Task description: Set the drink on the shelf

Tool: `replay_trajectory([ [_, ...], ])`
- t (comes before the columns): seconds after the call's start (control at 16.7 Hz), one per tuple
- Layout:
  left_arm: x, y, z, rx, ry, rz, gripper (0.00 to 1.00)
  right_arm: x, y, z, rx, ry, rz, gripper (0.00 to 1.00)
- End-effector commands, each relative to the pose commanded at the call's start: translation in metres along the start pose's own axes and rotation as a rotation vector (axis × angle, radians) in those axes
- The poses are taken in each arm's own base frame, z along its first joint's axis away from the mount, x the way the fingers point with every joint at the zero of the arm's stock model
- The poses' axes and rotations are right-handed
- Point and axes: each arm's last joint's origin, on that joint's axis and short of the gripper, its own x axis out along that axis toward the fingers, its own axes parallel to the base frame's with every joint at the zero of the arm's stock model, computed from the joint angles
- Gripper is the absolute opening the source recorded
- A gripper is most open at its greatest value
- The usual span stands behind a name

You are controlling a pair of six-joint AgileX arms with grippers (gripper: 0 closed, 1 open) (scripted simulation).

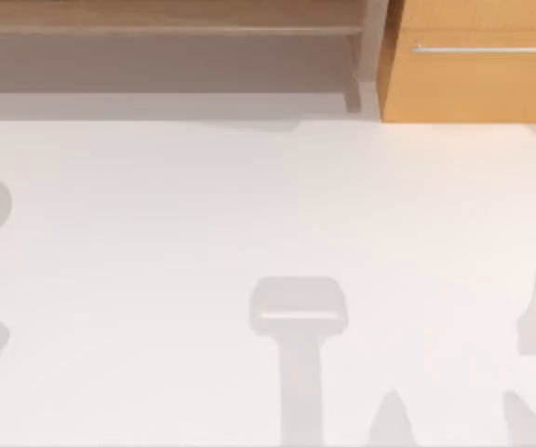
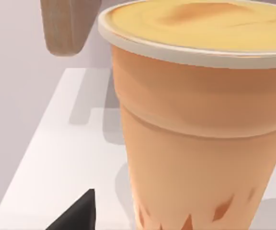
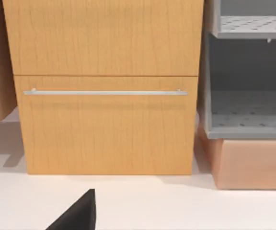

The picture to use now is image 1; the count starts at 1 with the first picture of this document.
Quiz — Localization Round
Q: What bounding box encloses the long metal handle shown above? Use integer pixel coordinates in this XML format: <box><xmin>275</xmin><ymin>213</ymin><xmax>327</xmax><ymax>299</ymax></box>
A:
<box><xmin>411</xmin><ymin>45</ymin><xmax>536</xmax><ymax>55</ymax></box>

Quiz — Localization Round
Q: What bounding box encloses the light wooden drawer front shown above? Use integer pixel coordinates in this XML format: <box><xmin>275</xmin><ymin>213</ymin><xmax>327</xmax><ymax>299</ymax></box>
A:
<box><xmin>382</xmin><ymin>26</ymin><xmax>536</xmax><ymax>123</ymax></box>

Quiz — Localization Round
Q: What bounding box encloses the open wooden shelf unit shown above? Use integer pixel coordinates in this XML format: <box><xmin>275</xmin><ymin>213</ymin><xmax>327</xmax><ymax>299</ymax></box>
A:
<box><xmin>0</xmin><ymin>0</ymin><xmax>390</xmax><ymax>115</ymax></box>

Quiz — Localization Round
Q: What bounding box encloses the light wooden cupboard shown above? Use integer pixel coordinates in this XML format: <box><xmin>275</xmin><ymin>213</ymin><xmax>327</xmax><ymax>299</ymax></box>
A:
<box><xmin>376</xmin><ymin>0</ymin><xmax>536</xmax><ymax>124</ymax></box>

